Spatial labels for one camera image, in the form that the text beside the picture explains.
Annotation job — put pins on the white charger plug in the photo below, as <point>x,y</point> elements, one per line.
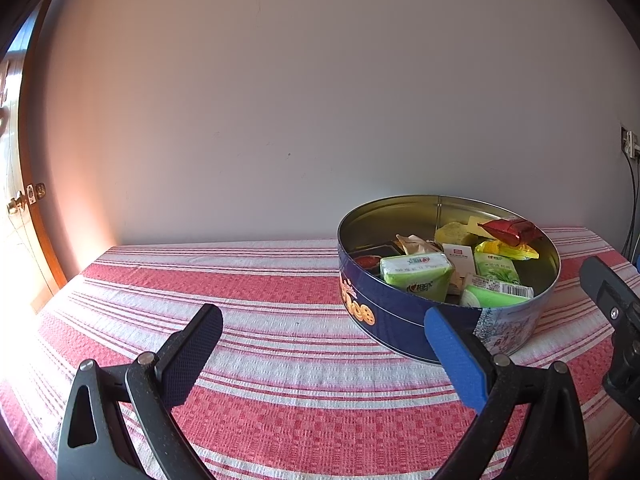
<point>634,144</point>

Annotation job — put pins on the small red packet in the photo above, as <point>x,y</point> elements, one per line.
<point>367,261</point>

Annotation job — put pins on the green tissue pack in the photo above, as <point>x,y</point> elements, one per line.
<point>417,275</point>
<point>495,270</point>
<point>492,296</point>

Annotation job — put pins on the small black box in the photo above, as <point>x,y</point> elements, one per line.
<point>372,251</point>

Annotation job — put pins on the brass door latch plate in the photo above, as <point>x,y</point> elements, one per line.
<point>36,193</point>

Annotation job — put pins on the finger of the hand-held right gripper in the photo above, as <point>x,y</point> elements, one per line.
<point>607,285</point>

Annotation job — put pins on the brown candy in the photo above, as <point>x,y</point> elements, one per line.
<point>417,245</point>

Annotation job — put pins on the round blue cookie tin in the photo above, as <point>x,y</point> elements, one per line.
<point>400,330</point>

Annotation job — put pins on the red snack packet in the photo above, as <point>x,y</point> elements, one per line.
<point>512,231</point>

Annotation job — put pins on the wooden door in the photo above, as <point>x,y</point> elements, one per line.
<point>35,160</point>

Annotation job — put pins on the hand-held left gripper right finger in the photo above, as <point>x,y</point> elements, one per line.
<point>455,355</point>

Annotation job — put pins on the brass door knob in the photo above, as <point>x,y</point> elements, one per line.
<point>17,203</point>

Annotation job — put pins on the white card box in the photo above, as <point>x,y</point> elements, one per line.
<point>457,260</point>

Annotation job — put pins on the red striped tablecloth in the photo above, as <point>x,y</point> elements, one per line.
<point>275,300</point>

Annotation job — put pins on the white wall socket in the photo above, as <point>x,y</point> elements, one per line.
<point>625,140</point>

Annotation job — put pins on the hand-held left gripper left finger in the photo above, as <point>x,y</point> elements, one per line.
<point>192,355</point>

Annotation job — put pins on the yellow snack packet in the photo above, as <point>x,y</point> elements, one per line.
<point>507,251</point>

